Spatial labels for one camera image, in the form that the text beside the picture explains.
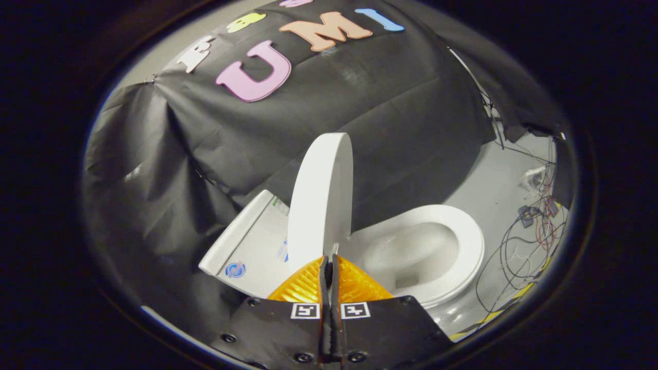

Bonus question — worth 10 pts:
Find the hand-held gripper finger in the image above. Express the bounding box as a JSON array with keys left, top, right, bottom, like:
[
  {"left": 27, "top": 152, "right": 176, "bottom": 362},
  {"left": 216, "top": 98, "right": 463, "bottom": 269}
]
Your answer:
[
  {"left": 332, "top": 254, "right": 455, "bottom": 370},
  {"left": 211, "top": 255, "right": 332, "bottom": 370}
]

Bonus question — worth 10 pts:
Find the white toilet lid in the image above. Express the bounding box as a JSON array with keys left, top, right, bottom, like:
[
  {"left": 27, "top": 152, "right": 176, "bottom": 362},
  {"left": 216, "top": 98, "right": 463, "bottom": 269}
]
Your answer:
[{"left": 287, "top": 133, "right": 354, "bottom": 273}]

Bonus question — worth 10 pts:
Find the yellow black floor tape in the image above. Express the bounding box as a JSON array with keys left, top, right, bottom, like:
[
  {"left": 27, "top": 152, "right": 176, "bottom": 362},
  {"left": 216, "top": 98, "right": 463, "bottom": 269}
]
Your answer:
[{"left": 449, "top": 282, "right": 536, "bottom": 341}]

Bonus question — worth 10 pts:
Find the black backdrop cloth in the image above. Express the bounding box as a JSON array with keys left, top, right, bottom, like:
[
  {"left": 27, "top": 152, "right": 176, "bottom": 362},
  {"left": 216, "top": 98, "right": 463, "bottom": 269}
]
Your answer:
[{"left": 82, "top": 0, "right": 566, "bottom": 335}]

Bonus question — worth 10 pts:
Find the black backdrop stand pole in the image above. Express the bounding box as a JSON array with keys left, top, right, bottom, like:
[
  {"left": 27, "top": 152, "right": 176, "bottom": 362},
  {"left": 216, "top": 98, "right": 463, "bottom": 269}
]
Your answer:
[{"left": 447, "top": 46, "right": 507, "bottom": 151}]

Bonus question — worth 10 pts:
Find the tangle of floor cables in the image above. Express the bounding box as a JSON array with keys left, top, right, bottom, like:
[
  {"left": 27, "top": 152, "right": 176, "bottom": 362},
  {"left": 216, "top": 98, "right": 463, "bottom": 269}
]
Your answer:
[{"left": 476, "top": 136, "right": 569, "bottom": 314}]

